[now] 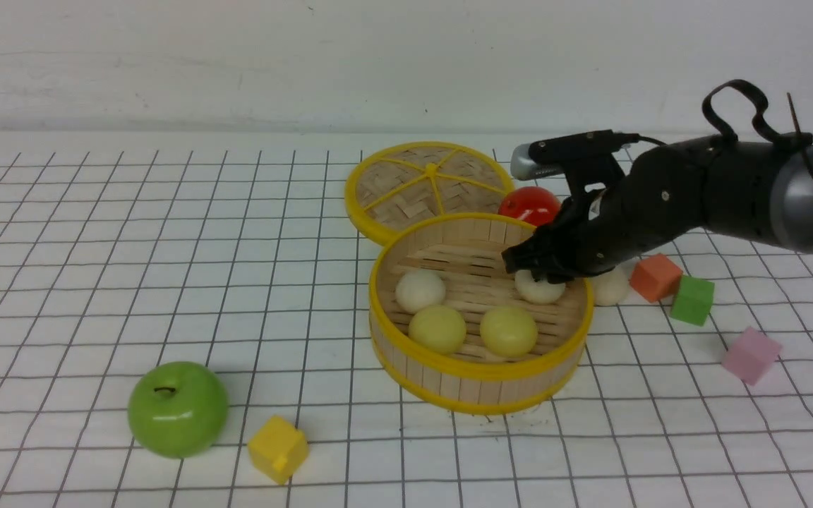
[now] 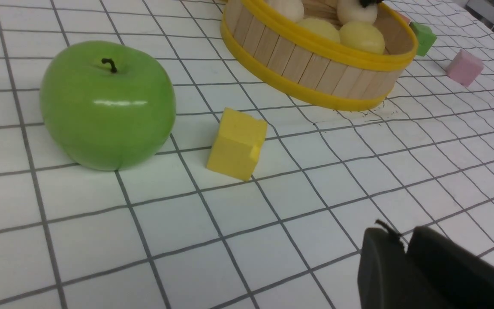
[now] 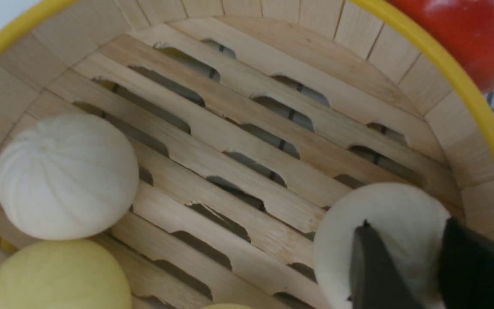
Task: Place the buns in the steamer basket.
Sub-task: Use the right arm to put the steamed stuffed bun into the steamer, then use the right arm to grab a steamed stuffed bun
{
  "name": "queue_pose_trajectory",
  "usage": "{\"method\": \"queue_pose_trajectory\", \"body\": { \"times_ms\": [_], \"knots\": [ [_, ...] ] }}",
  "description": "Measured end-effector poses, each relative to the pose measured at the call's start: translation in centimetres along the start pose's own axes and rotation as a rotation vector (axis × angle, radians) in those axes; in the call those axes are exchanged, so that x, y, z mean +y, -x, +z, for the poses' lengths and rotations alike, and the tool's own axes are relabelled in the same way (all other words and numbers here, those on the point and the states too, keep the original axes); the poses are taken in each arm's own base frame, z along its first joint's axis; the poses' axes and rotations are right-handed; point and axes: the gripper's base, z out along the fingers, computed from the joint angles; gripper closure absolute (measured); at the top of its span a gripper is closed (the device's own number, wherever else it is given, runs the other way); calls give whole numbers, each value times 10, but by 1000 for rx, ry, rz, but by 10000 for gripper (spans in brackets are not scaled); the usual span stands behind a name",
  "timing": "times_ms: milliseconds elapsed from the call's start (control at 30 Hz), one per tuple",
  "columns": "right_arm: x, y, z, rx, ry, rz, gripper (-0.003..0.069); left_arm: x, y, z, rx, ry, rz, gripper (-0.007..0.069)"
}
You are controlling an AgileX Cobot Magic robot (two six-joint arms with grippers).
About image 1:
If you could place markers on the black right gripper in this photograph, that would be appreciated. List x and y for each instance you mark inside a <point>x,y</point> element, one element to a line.
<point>661,198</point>

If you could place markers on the white bun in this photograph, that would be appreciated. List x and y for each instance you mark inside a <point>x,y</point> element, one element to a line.
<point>419,289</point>
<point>610,288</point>
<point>538,292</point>

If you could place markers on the yellow bun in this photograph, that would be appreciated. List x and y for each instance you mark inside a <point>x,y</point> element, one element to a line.
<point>508,331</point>
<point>438,328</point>

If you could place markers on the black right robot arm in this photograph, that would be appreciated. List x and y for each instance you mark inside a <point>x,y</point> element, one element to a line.
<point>750,191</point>

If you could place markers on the bamboo steamer tray yellow rim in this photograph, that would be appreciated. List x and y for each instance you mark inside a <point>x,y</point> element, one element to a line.
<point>465,250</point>

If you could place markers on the woven bamboo steamer lid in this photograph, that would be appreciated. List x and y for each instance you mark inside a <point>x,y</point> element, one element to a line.
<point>397,187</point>

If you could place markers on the red tomato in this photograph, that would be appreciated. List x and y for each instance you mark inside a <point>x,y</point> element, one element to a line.
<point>531,204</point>

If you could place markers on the orange cube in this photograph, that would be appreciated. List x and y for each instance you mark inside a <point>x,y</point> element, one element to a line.
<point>655,277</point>

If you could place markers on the green cube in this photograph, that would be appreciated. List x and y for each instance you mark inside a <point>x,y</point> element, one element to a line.
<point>693,300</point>

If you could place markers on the pink cube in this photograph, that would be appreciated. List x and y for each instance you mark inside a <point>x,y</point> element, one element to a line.
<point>751,356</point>

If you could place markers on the yellow cube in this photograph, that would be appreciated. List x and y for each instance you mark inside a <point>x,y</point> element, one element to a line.
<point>278,449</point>

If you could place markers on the green apple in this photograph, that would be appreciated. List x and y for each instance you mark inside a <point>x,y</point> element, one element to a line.
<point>178,409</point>

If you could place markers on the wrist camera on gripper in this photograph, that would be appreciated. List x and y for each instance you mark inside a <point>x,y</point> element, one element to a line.
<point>584,159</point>

